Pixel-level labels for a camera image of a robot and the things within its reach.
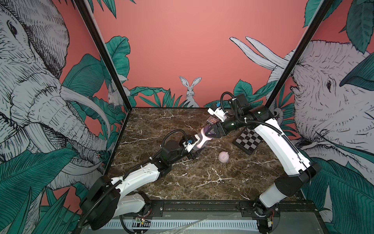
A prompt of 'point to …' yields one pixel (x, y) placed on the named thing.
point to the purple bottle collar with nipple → (206, 127)
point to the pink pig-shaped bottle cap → (223, 156)
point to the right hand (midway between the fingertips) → (208, 129)
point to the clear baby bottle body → (203, 139)
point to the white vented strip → (181, 224)
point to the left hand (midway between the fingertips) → (199, 138)
